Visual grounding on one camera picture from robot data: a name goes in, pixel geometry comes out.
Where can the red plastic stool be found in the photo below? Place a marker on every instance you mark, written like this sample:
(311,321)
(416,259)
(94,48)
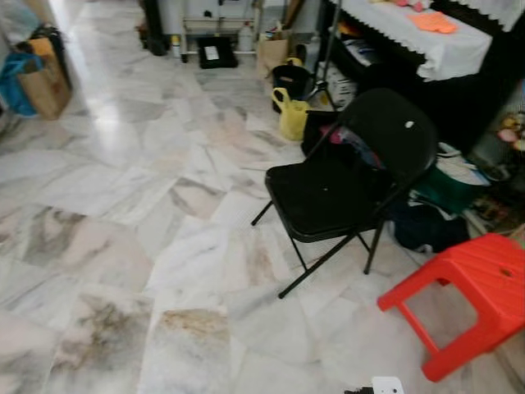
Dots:
(472,267)

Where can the dark navy bag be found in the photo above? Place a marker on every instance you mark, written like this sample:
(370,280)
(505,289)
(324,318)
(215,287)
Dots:
(426,230)

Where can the black folding chair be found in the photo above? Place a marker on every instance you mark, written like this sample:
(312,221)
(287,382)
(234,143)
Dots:
(316,193)

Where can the green bag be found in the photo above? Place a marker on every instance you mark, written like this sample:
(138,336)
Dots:
(447,189)

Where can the yellow tote bag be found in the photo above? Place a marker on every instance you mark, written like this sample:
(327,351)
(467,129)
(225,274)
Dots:
(293,119)

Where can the bunch of flowers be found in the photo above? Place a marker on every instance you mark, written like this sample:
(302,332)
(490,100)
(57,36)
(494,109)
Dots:
(510,130)

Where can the black tripod stand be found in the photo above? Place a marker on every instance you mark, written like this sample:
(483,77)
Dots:
(328,57)

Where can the small brown paper bag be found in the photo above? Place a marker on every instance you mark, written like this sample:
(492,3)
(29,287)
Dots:
(271,56)

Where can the white lace tablecloth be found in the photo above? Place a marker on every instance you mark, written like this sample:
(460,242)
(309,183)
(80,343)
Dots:
(435,49)

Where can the black box with white label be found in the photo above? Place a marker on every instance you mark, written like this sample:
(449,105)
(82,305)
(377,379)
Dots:
(223,56)

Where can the white plastic bottle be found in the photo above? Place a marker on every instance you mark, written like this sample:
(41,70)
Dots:
(245,38)

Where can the orange cloth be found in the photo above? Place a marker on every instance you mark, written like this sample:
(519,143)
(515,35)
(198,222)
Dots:
(433,23)

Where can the large brown paper bag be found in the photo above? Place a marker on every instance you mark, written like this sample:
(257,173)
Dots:
(47,89)

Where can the blue bag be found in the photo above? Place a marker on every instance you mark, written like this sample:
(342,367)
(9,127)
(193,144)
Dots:
(12,86)

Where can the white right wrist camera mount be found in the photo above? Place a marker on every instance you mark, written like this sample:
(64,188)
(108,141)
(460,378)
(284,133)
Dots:
(387,386)

